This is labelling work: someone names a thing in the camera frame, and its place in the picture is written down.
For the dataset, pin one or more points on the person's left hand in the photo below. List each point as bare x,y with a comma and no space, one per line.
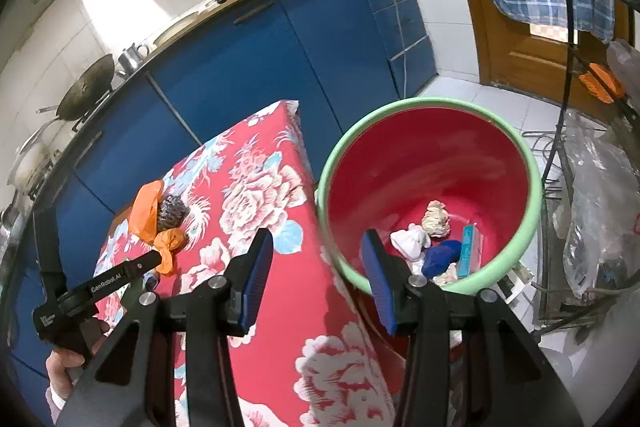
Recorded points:
62,364

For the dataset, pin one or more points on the white round basin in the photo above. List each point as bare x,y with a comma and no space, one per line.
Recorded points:
175,32

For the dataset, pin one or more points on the orange item on rack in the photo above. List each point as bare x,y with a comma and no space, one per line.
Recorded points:
600,82

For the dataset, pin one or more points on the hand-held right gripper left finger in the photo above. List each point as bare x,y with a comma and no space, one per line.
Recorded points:
257,277

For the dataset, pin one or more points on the crumpled clear plastic bag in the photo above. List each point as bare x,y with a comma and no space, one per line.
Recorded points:
625,62

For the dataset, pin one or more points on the small orange plastic piece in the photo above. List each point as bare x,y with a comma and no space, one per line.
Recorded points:
170,242

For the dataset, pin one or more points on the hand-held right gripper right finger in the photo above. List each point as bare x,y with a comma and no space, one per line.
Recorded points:
380,282

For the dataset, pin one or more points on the orange plastic bag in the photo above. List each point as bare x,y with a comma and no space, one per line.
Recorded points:
145,212

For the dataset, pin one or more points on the black wok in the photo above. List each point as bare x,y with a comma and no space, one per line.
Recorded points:
85,89

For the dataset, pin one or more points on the large clear plastic bag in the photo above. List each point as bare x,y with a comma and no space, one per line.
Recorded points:
595,207

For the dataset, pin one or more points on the blue mesh scrubber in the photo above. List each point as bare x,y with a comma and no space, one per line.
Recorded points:
442,257

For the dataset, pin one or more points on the teal cardboard box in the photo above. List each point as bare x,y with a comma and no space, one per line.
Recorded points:
470,252

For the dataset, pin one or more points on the steel wool scrubber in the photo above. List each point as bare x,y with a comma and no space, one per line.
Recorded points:
172,212

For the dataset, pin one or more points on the person's left forearm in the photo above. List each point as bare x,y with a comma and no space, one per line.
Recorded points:
56,399

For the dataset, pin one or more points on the blue kitchen base cabinets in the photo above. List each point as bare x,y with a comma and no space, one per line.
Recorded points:
250,57

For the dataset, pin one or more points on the wooden door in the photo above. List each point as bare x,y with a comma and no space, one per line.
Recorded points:
525,67

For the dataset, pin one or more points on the red bucket with green rim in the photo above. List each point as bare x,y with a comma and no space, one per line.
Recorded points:
425,157

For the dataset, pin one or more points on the cream paper ball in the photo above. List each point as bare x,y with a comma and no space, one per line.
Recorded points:
436,219
446,274

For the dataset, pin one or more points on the red floral tablecloth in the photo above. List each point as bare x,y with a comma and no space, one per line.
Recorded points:
250,187

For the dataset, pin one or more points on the white cooking pot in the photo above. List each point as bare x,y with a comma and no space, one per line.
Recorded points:
30,162

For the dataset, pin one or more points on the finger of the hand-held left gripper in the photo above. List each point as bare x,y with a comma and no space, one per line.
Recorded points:
145,263

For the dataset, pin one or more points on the black metal rack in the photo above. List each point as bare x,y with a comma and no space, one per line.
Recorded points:
567,57

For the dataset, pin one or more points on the steel kettle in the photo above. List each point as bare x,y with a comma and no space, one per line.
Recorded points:
131,57

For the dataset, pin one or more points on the white cloth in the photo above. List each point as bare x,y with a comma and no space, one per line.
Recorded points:
410,242

